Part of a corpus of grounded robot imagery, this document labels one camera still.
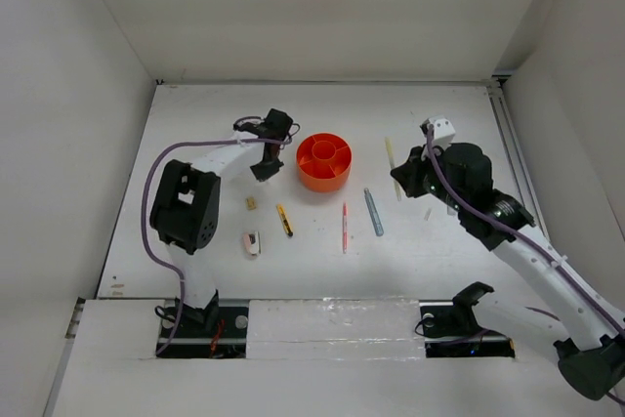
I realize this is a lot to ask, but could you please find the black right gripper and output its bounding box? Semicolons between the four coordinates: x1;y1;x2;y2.
392;143;467;212

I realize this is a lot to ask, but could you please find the thin yellow highlighter pen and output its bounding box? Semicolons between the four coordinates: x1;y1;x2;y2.
385;137;401;202

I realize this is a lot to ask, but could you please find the blue grey marker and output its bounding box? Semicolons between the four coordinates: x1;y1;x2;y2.
363;188;384;236

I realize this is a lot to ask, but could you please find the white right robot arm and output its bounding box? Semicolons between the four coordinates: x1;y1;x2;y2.
391;143;624;400

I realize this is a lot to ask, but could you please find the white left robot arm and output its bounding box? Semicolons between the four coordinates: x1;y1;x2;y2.
140;108;295;336

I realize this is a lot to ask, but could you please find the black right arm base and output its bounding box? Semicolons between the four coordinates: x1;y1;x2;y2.
414;303;516;358

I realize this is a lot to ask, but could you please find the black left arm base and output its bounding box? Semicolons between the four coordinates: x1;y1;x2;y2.
155;300;249;359

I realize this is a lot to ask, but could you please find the small tan eraser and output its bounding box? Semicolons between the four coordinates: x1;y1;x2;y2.
245;197;257;211

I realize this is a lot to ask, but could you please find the yellow black utility knife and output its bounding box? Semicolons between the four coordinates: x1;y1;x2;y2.
276;204;294;237

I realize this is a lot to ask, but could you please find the orange round divided container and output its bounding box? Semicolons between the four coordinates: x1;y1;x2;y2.
296;133;353;193

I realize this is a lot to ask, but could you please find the pink pen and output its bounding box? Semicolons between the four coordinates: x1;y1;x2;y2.
342;202;349;254

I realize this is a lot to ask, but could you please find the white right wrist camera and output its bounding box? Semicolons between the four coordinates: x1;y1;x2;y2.
421;116;456;148

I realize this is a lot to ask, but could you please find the aluminium side rail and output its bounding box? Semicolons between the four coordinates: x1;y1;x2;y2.
486;75;550;238

